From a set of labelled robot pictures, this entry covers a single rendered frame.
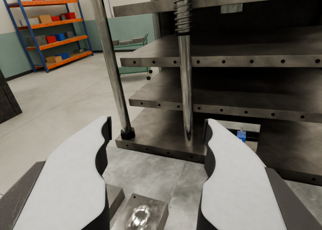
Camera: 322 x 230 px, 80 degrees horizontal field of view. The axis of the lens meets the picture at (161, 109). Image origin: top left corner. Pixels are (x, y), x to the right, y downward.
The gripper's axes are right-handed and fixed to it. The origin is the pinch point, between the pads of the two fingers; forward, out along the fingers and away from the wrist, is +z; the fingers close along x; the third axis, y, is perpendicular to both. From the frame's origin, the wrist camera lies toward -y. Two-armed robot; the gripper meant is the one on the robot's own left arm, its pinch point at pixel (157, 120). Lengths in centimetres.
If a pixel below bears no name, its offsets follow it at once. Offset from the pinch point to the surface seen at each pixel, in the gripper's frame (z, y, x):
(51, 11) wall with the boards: 767, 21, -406
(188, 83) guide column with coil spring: 78, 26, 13
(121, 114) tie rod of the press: 91, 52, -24
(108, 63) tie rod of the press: 91, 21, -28
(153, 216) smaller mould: 32, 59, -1
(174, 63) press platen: 85, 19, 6
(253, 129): 70, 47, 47
